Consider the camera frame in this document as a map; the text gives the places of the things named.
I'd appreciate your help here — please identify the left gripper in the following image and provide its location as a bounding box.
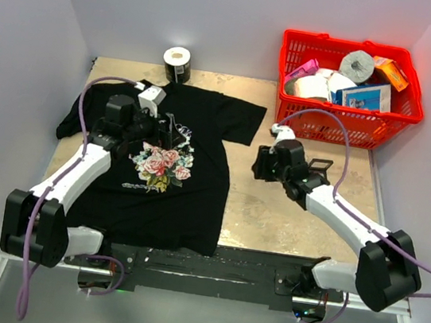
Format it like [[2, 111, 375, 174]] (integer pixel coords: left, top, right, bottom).
[[122, 100, 190, 153]]

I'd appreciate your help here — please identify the black floral t-shirt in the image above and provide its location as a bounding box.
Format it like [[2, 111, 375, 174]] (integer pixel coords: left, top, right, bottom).
[[66, 83, 266, 256]]

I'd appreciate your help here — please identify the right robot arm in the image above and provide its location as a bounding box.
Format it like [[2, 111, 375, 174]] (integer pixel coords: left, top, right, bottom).
[[251, 139, 421, 312]]

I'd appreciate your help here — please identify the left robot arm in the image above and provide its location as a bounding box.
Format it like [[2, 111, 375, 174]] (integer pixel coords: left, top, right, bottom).
[[0, 95, 186, 267]]

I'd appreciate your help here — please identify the black brooch display box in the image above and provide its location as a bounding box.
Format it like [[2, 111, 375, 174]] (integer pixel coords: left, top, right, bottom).
[[308, 158, 333, 179]]

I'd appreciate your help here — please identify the black wrapped paper roll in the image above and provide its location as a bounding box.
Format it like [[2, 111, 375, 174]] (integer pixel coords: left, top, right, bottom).
[[162, 46, 191, 84]]

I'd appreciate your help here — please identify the red plastic basket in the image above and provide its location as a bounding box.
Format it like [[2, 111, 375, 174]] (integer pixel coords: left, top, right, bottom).
[[274, 29, 424, 150]]

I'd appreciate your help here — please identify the pink package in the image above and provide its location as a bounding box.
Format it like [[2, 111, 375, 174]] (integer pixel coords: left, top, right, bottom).
[[285, 59, 320, 83]]

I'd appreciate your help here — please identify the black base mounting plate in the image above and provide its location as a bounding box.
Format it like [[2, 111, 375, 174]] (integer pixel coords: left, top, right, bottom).
[[101, 228, 351, 321]]

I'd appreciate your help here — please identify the white paper roll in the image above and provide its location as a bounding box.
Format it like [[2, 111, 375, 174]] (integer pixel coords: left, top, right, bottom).
[[315, 68, 357, 101]]

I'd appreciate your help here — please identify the blue white box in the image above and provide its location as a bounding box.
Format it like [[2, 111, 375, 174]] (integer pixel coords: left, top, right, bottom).
[[332, 84, 391, 113]]

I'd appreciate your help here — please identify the grey toilet paper roll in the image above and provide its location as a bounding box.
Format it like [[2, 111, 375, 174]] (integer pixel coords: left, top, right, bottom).
[[338, 50, 375, 84]]

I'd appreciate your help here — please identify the orange carton box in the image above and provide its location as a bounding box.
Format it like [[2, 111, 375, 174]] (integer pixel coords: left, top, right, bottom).
[[373, 56, 409, 92]]

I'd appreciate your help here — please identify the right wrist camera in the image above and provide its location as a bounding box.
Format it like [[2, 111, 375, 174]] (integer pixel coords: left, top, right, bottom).
[[270, 123, 296, 146]]

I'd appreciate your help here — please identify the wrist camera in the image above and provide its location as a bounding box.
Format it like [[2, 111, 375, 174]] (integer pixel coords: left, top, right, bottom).
[[134, 82, 166, 118], [270, 123, 296, 146]]

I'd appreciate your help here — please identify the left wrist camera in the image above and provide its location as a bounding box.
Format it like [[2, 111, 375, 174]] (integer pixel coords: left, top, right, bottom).
[[134, 82, 166, 118]]

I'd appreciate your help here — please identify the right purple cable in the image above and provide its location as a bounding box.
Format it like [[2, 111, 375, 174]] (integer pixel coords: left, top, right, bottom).
[[247, 103, 431, 323]]

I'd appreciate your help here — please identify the purple cable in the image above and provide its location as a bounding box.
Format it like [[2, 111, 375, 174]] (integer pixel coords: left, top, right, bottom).
[[247, 103, 431, 323], [13, 67, 143, 323]]

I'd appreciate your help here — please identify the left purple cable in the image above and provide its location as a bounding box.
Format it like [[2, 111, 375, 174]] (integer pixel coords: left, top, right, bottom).
[[13, 67, 143, 323]]

